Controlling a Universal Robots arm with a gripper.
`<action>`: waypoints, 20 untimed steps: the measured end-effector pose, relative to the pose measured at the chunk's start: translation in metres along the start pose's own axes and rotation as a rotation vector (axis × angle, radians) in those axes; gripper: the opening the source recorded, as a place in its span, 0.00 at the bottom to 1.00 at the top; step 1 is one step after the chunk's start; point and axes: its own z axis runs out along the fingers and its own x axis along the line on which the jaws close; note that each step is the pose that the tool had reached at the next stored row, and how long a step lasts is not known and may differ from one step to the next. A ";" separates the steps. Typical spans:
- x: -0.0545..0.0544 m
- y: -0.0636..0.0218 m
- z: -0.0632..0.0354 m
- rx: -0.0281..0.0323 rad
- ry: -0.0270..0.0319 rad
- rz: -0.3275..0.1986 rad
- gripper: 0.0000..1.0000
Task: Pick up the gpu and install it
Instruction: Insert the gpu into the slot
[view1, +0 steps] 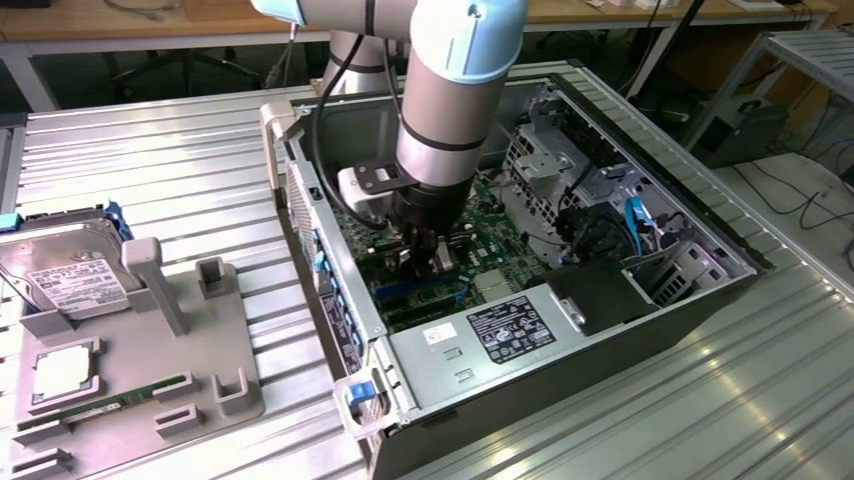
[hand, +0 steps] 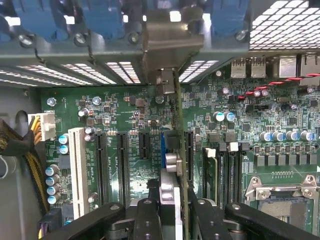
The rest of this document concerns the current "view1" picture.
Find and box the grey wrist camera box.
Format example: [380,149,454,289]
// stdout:
[335,159,414,227]

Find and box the black plastic air shroud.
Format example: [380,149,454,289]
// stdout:
[524,257,662,337]

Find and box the silver power supply with label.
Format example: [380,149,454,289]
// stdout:
[390,285,593,414]

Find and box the blue disk carrier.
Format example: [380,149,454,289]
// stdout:
[0,199,139,251]

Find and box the grey metal frame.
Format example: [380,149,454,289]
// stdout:
[0,112,28,211]

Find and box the black camera cable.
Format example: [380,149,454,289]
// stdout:
[312,0,395,231]

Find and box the metal disk bay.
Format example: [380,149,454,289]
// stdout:
[623,239,759,309]

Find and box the silver CPU chip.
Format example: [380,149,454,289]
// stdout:
[31,347,95,401]

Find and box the dark box on floor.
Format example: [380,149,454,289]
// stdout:
[693,98,793,170]

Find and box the silver hard disk with label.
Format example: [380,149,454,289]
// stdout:
[0,215,147,322]

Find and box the graphics card with metal bracket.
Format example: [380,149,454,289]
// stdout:
[359,237,466,282]

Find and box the green RAM stick on rack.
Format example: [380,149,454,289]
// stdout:
[16,374,188,435]

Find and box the black expansion slot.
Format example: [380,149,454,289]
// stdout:
[388,298,463,329]

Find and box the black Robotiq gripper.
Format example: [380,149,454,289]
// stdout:
[396,180,478,242]

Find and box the small metal slat table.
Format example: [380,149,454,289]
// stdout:
[750,28,854,119]

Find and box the green motherboard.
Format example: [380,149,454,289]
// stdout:
[318,169,555,335]

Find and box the blue expansion slot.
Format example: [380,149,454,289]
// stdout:
[371,279,432,300]

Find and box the perforated metal drive cage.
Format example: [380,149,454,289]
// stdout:
[496,123,589,241]

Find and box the grey parts rack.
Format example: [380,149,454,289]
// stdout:
[0,238,268,480]

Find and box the grey hanging cable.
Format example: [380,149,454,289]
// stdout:
[264,19,300,90]

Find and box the black floor cable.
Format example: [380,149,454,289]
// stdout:
[730,159,854,231]

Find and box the open black PC case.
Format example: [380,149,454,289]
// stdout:
[258,72,779,480]

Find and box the black wire bundle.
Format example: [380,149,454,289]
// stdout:
[556,202,633,261]

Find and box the silver chipset heat sink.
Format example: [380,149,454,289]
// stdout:
[474,274,520,302]

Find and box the blue wire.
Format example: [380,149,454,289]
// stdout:
[623,196,654,257]

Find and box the long wooden desk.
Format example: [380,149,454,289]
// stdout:
[0,0,835,45]

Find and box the black chair base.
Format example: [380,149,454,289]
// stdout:
[109,47,262,94]

